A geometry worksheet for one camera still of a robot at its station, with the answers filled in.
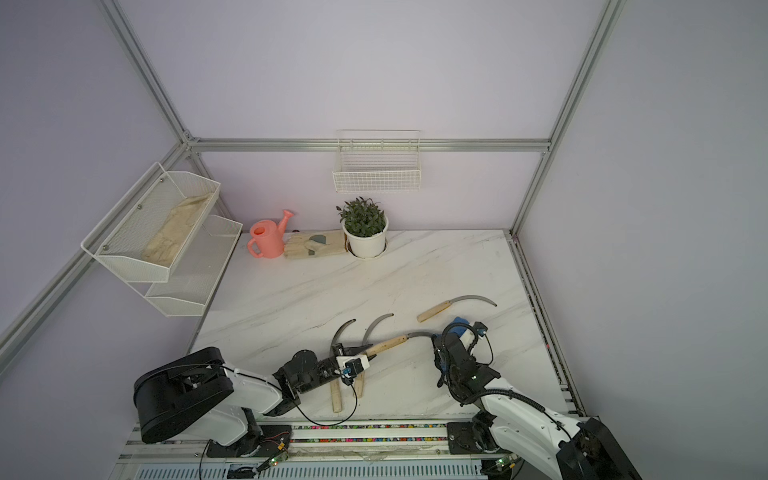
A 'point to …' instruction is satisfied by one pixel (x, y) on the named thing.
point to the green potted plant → (362, 218)
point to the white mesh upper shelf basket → (146, 235)
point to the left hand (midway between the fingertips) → (370, 346)
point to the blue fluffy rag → (458, 330)
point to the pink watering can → (269, 237)
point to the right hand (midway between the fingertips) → (447, 343)
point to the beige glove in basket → (166, 243)
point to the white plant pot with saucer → (366, 248)
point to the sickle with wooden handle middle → (361, 378)
